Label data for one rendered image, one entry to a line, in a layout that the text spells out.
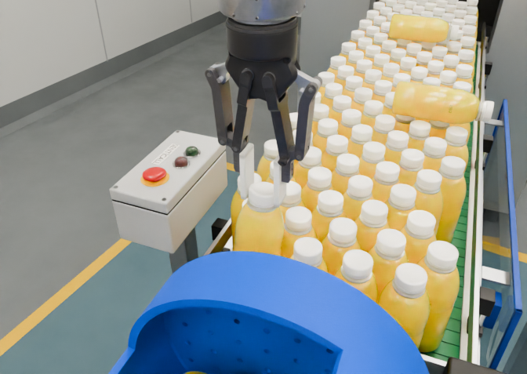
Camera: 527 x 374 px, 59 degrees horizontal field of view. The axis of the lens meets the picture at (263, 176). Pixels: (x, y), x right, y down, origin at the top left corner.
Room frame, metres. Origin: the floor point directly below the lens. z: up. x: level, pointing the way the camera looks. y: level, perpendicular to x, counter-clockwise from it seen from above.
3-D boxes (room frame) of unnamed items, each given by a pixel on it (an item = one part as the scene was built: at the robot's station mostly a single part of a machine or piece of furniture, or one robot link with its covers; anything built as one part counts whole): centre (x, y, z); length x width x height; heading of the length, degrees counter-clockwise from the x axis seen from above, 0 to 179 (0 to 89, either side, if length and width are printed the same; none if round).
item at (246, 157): (0.50, 0.02, 1.18); 0.03 x 0.01 x 0.07; 158
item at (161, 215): (0.65, 0.15, 1.05); 0.20 x 0.10 x 0.10; 158
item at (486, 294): (0.47, -0.33, 0.94); 0.03 x 0.02 x 0.08; 158
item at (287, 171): (0.48, -0.04, 1.20); 0.03 x 0.01 x 0.05; 68
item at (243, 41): (0.49, 0.00, 1.33); 0.08 x 0.07 x 0.09; 68
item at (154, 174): (0.60, 0.17, 1.11); 0.04 x 0.04 x 0.01
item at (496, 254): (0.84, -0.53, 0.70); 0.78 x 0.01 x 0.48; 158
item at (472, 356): (1.09, -0.56, 0.96); 1.60 x 0.01 x 0.03; 158
